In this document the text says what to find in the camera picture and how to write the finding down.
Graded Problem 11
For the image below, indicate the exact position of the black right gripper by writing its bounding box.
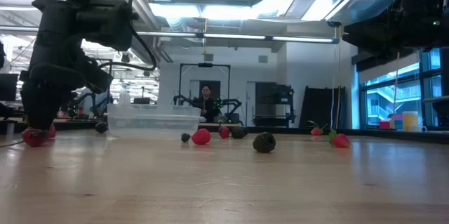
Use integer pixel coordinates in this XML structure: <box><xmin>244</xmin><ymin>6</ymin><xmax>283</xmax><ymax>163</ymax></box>
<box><xmin>342</xmin><ymin>0</ymin><xmax>439</xmax><ymax>60</ymax></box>

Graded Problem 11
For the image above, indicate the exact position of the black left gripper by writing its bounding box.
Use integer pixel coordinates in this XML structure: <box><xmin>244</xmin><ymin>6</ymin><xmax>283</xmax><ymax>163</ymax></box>
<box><xmin>20</xmin><ymin>60</ymin><xmax>87</xmax><ymax>132</ymax></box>

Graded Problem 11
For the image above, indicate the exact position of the red strawberry with green leaves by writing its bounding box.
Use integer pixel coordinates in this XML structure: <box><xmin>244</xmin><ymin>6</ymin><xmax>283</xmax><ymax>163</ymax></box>
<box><xmin>21</xmin><ymin>127</ymin><xmax>49</xmax><ymax>148</ymax></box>
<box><xmin>310</xmin><ymin>124</ymin><xmax>329</xmax><ymax>137</ymax></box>
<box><xmin>328</xmin><ymin>129</ymin><xmax>351</xmax><ymax>149</ymax></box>

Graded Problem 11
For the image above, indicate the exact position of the dark background monitor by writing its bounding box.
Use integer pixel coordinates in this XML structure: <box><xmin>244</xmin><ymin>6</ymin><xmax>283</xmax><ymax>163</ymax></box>
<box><xmin>0</xmin><ymin>72</ymin><xmax>19</xmax><ymax>103</ymax></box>

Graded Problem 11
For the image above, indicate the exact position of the black leaning panel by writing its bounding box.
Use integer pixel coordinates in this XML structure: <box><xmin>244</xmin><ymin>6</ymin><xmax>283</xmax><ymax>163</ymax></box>
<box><xmin>299</xmin><ymin>86</ymin><xmax>347</xmax><ymax>130</ymax></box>

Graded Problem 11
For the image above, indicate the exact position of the yellow cylindrical container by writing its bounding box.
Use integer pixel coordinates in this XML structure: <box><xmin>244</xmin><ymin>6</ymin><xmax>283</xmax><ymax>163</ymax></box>
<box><xmin>402</xmin><ymin>111</ymin><xmax>420</xmax><ymax>133</ymax></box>

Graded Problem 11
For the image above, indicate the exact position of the black equipment cart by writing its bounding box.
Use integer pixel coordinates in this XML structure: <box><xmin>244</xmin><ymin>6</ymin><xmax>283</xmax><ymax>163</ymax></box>
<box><xmin>253</xmin><ymin>83</ymin><xmax>296</xmax><ymax>129</ymax></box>

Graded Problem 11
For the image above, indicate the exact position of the long ceiling light strip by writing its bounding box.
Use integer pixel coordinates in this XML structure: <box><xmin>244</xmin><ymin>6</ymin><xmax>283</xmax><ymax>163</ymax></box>
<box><xmin>135</xmin><ymin>30</ymin><xmax>340</xmax><ymax>45</ymax></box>

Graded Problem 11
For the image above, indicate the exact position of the person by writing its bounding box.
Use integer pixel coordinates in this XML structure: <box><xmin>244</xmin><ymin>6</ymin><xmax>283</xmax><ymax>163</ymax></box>
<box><xmin>198</xmin><ymin>84</ymin><xmax>220</xmax><ymax>124</ymax></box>

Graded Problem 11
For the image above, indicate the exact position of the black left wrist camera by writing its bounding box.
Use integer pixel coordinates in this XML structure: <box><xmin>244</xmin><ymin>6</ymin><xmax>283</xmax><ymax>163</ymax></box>
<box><xmin>83</xmin><ymin>62</ymin><xmax>115</xmax><ymax>95</ymax></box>

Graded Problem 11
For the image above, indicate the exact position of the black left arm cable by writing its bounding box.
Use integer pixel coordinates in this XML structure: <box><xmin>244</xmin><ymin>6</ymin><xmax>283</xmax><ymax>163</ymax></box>
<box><xmin>89</xmin><ymin>0</ymin><xmax>158</xmax><ymax>72</ymax></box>

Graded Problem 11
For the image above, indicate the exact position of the black background rig frame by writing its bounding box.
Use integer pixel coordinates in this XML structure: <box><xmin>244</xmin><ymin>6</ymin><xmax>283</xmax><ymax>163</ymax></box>
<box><xmin>177</xmin><ymin>62</ymin><xmax>232</xmax><ymax>106</ymax></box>

